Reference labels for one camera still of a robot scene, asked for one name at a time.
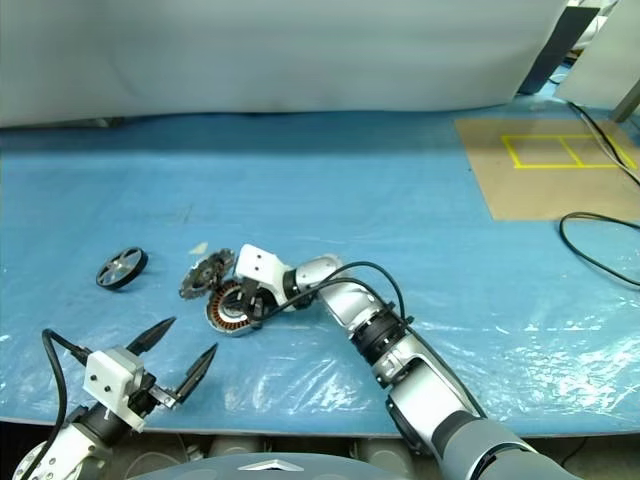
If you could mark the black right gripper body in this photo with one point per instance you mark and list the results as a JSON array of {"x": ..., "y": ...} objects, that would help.
[{"x": 266, "y": 300}]

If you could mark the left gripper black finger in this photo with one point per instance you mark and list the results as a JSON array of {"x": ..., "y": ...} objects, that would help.
[
  {"x": 197, "y": 372},
  {"x": 150, "y": 337}
]

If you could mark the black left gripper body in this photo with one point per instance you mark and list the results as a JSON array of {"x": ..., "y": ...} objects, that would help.
[{"x": 145, "y": 397}]

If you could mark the silver motor housing copper windings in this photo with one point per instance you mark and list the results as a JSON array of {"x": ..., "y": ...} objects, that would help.
[{"x": 225, "y": 317}]

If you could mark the silver motor lid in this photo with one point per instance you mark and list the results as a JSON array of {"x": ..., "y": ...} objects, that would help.
[{"x": 202, "y": 275}]

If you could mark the black spoked rotor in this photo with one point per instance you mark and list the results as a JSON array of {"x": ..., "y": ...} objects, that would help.
[{"x": 120, "y": 270}]

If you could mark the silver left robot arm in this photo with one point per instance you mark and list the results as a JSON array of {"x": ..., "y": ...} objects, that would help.
[{"x": 60, "y": 450}]

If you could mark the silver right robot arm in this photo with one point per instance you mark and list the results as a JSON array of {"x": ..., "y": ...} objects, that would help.
[{"x": 420, "y": 370}]

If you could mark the grey rounded shape under table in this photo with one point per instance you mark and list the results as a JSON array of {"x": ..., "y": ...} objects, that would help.
[
  {"x": 155, "y": 457},
  {"x": 382, "y": 452},
  {"x": 235, "y": 445}
]

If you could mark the small beige tape scrap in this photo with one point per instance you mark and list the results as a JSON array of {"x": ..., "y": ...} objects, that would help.
[{"x": 200, "y": 249}]

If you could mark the grey robot torso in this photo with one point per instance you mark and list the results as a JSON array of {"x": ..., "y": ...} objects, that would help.
[{"x": 225, "y": 470}]

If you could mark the blue plastic table cover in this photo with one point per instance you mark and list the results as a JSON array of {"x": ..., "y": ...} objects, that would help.
[{"x": 350, "y": 200}]

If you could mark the white backdrop sheet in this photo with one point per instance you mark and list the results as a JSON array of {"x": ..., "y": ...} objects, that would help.
[{"x": 250, "y": 50}]

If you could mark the yellow tape rectangle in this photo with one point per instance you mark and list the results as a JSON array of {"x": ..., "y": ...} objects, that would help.
[{"x": 512, "y": 150}]

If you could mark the brown cardboard sheet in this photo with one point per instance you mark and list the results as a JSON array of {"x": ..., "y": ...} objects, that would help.
[{"x": 540, "y": 195}]

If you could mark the dark grey leaning panel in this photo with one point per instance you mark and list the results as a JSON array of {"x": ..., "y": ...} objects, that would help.
[{"x": 557, "y": 50}]

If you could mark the white board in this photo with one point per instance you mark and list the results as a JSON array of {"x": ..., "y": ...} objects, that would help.
[{"x": 600, "y": 60}]

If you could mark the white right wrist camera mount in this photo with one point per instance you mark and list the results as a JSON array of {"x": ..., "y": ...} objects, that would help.
[{"x": 260, "y": 267}]

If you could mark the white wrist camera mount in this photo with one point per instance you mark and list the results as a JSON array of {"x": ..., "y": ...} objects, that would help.
[
  {"x": 260, "y": 267},
  {"x": 107, "y": 375}
]

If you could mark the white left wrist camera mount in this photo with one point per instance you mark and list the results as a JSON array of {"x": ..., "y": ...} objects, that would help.
[{"x": 107, "y": 375}]

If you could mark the grey metal post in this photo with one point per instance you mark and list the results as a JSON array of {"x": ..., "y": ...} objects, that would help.
[{"x": 627, "y": 100}]

